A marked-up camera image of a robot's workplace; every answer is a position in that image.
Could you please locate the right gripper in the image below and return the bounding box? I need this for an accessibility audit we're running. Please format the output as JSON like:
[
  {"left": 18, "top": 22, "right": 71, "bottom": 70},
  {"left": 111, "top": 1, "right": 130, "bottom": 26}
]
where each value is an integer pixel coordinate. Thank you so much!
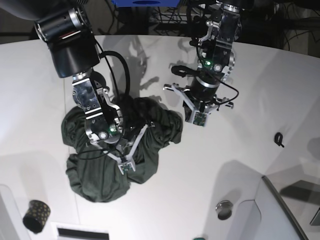
[{"left": 84, "top": 124, "right": 149, "bottom": 160}]

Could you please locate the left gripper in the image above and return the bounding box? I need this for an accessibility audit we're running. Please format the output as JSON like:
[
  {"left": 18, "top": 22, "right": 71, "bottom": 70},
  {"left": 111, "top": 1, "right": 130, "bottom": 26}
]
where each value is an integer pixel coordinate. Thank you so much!
[{"left": 175, "top": 77, "right": 234, "bottom": 127}]

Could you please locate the dark green t-shirt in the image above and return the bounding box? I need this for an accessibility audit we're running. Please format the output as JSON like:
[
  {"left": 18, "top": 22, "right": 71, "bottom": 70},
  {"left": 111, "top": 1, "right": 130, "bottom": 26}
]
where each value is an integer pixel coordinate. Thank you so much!
[{"left": 61, "top": 97, "right": 183, "bottom": 203}]

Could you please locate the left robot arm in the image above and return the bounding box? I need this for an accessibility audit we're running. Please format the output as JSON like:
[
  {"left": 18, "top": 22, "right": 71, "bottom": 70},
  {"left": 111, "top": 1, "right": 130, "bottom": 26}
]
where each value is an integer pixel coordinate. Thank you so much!
[{"left": 163, "top": 0, "right": 241, "bottom": 127}]

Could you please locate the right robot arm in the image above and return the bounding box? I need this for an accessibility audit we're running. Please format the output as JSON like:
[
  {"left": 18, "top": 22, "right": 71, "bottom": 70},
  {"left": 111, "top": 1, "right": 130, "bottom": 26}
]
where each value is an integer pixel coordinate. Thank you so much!
[{"left": 0, "top": 0, "right": 147, "bottom": 165}]

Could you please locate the small black clip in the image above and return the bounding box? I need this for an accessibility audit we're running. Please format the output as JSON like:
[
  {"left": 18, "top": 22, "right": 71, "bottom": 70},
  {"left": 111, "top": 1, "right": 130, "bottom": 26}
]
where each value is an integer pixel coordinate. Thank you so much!
[{"left": 273, "top": 132, "right": 285, "bottom": 148}]

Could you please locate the round metal table grommet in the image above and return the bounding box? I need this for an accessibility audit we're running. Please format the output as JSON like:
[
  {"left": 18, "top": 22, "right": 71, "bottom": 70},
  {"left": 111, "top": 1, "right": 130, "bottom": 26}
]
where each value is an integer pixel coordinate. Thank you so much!
[{"left": 215, "top": 200, "right": 233, "bottom": 221}]

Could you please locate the black patterned cup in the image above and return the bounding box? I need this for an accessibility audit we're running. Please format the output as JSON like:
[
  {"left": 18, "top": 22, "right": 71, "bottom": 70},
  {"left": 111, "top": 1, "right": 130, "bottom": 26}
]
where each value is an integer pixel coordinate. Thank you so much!
[{"left": 22, "top": 200, "right": 51, "bottom": 234}]

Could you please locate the blue bin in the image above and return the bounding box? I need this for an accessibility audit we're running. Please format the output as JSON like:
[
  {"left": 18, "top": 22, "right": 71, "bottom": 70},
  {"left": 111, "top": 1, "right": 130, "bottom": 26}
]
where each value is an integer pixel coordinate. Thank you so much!
[{"left": 111, "top": 0, "right": 180, "bottom": 8}]

